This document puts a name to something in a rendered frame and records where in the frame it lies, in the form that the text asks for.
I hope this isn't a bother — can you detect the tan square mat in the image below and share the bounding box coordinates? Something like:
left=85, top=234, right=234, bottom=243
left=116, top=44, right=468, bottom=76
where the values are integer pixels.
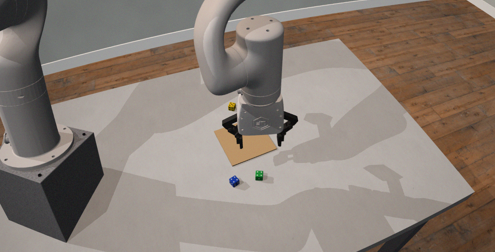
left=214, top=128, right=277, bottom=166

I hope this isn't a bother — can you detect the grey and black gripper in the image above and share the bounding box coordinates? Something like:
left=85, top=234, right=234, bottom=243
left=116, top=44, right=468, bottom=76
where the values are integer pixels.
left=222, top=94, right=298, bottom=149

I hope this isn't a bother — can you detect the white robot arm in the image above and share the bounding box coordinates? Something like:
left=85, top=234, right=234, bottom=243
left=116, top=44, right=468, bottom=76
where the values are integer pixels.
left=0, top=0, right=284, bottom=171

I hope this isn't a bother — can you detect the blue die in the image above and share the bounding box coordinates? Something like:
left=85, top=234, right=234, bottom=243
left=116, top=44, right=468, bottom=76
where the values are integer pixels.
left=229, top=176, right=239, bottom=187

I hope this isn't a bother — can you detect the yellow die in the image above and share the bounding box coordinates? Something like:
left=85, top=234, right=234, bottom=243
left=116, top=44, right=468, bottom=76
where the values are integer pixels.
left=228, top=102, right=236, bottom=111

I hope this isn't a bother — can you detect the green die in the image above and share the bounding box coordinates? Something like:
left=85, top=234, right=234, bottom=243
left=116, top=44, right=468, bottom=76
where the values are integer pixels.
left=255, top=171, right=263, bottom=181

